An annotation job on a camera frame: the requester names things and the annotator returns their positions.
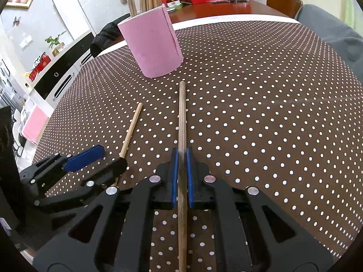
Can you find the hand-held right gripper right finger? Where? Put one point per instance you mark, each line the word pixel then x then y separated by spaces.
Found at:
pixel 189 175

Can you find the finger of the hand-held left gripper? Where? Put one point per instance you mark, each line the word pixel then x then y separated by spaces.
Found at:
pixel 119 165
pixel 85 157

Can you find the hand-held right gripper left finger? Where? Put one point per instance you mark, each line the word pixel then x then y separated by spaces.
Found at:
pixel 175 175

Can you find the bamboo chopstick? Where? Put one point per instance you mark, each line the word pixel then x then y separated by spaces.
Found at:
pixel 182 113
pixel 132 130

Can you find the pink cylindrical cup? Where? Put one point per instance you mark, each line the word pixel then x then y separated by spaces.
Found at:
pixel 153 42

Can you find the pink cover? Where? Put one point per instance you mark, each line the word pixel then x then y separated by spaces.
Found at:
pixel 35 124

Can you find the white sideboard cabinet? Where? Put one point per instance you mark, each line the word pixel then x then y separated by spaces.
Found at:
pixel 68 70

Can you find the brown polka dot tablecloth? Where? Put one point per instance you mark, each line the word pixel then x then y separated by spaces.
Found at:
pixel 255 104

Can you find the red snack basket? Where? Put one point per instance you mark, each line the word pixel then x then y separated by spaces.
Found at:
pixel 41 66

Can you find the small potted plant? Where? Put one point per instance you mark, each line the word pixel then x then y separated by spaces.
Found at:
pixel 55 44

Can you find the black jacket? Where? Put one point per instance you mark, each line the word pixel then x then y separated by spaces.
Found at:
pixel 105 36

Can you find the white table mat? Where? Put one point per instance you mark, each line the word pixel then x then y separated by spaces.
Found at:
pixel 215 19

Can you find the green flat box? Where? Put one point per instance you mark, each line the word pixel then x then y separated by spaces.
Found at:
pixel 173 5

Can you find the brown wooden chair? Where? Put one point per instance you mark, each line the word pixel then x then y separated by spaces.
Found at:
pixel 283 2

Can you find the grey jacket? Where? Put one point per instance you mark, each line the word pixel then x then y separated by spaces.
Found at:
pixel 326 25

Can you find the light green curtain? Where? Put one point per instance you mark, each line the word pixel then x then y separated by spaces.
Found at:
pixel 348 11

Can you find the double wall light switch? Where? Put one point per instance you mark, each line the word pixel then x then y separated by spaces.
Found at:
pixel 27 42

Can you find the butterfly wall sticker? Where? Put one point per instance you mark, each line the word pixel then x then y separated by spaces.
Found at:
pixel 17 21

